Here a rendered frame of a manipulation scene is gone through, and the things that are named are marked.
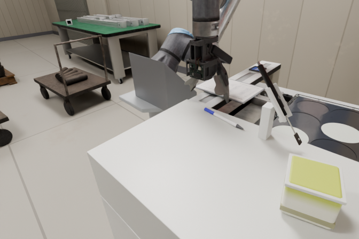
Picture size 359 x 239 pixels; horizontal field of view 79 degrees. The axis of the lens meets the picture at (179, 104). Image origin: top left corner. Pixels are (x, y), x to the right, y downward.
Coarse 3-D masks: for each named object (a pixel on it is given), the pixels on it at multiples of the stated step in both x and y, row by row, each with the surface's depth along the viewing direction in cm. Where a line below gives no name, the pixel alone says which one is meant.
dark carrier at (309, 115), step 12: (300, 108) 76; (312, 108) 76; (324, 108) 76; (336, 108) 75; (348, 108) 75; (276, 120) 70; (300, 120) 70; (312, 120) 70; (324, 120) 69; (336, 120) 69; (348, 120) 69; (312, 132) 64; (312, 144) 59; (324, 144) 59; (336, 144) 59; (348, 144) 58; (348, 156) 54
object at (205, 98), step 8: (256, 64) 103; (264, 64) 103; (272, 64) 101; (240, 72) 94; (248, 72) 94; (256, 72) 93; (240, 80) 87; (248, 80) 86; (200, 96) 75; (208, 96) 76; (216, 96) 76; (208, 104) 70; (216, 104) 70
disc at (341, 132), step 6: (324, 126) 66; (330, 126) 66; (336, 126) 66; (342, 126) 66; (348, 126) 65; (324, 132) 64; (330, 132) 63; (336, 132) 63; (342, 132) 63; (348, 132) 63; (354, 132) 63; (336, 138) 61; (342, 138) 61; (348, 138) 61; (354, 138) 60
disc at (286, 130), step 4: (272, 128) 67; (276, 128) 67; (280, 128) 66; (284, 128) 66; (288, 128) 66; (296, 128) 66; (280, 132) 65; (284, 132) 64; (288, 132) 64; (292, 132) 64; (300, 132) 64; (304, 132) 64; (288, 136) 63; (292, 136) 63; (300, 136) 63; (304, 136) 62; (304, 140) 61; (308, 140) 61
